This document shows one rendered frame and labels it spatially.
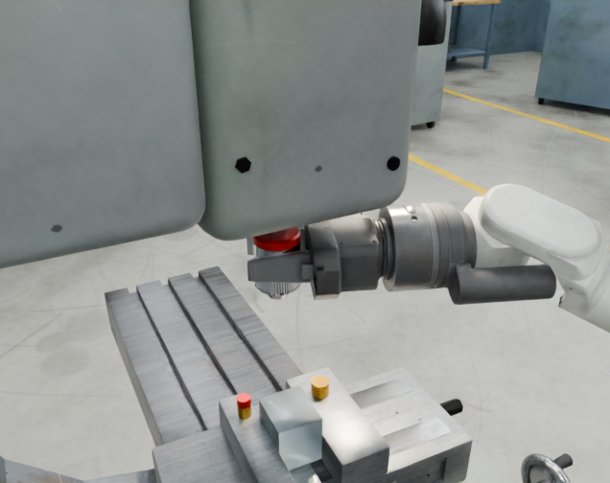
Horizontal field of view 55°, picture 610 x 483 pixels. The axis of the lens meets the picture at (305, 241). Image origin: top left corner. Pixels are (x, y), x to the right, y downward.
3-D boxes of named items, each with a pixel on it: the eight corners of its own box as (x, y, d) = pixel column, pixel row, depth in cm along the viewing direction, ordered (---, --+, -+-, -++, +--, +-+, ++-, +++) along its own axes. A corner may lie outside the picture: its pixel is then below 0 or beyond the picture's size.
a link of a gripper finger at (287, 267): (246, 253, 55) (311, 249, 56) (247, 283, 57) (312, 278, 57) (246, 262, 54) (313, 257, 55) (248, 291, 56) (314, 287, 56)
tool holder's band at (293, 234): (293, 227, 60) (293, 218, 60) (305, 247, 56) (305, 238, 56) (248, 232, 59) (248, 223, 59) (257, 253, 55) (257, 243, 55)
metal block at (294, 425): (299, 424, 71) (299, 384, 68) (322, 458, 66) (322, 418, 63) (260, 437, 69) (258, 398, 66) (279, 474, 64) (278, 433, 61)
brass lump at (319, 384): (323, 384, 72) (324, 373, 71) (332, 396, 70) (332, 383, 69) (308, 389, 71) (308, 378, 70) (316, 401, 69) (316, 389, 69)
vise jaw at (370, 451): (327, 390, 77) (327, 365, 75) (388, 472, 65) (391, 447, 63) (285, 403, 75) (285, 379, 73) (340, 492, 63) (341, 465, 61)
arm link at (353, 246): (301, 187, 62) (411, 181, 63) (303, 266, 67) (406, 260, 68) (316, 241, 51) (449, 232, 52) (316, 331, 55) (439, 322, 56)
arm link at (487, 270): (422, 184, 59) (530, 178, 60) (405, 249, 67) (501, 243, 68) (450, 276, 52) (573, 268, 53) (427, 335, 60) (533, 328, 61)
